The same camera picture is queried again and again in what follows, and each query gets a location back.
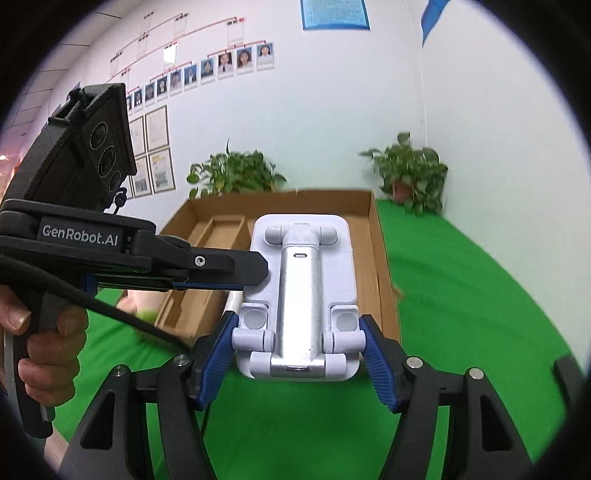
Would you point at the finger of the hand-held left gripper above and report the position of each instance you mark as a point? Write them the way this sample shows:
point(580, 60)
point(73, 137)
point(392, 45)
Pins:
point(217, 265)
point(207, 286)

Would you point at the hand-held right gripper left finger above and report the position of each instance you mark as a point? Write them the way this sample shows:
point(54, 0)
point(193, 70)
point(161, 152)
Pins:
point(217, 355)

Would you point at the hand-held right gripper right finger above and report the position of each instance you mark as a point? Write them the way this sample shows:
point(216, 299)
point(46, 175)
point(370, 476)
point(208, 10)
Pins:
point(376, 355)

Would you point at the narrow cardboard tray box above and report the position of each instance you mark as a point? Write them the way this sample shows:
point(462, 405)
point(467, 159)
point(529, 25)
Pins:
point(221, 230)

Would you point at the white folding phone stand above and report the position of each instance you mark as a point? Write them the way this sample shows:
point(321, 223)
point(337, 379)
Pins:
point(298, 295)

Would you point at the large cardboard box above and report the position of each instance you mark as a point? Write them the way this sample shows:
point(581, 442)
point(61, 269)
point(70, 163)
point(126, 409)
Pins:
point(364, 258)

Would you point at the person's left hand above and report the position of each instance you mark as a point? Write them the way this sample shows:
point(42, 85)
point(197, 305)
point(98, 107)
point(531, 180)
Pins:
point(55, 350)

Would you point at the mint and pink plush toy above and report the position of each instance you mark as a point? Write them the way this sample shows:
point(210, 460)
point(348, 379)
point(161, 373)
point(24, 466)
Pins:
point(138, 302)

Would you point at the leafy green potted plant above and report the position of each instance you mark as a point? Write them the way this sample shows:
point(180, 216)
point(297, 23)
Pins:
point(235, 175)

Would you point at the green plant in red pot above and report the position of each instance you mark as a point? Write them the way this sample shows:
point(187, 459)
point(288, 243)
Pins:
point(411, 170)

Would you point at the wall of framed certificates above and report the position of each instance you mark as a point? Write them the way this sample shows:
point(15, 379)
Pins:
point(157, 129)

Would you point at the wall portrait photo chart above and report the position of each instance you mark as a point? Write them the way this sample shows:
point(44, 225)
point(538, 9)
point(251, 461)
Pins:
point(244, 57)

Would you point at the large blue wall notice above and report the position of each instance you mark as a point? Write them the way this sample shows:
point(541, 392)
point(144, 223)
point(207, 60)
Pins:
point(334, 14)

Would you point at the blue wall decal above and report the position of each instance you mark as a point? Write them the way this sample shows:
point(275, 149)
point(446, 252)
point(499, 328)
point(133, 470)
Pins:
point(431, 18)

